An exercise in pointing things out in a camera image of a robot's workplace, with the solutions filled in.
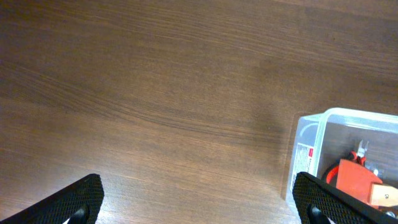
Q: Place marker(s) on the clear plastic container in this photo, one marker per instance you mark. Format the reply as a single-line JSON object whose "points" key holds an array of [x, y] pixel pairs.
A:
{"points": [[321, 139]]}

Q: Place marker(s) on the orange scraper wooden handle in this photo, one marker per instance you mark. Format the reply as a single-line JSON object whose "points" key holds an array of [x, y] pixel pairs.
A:
{"points": [[363, 185]]}

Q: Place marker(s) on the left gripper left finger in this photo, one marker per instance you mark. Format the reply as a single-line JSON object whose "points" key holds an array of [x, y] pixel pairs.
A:
{"points": [[79, 202]]}

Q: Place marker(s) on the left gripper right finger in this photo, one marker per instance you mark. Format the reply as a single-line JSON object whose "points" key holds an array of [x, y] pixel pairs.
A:
{"points": [[318, 202]]}

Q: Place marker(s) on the red handled pliers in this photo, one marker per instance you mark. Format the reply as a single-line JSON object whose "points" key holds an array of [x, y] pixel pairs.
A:
{"points": [[356, 156]]}

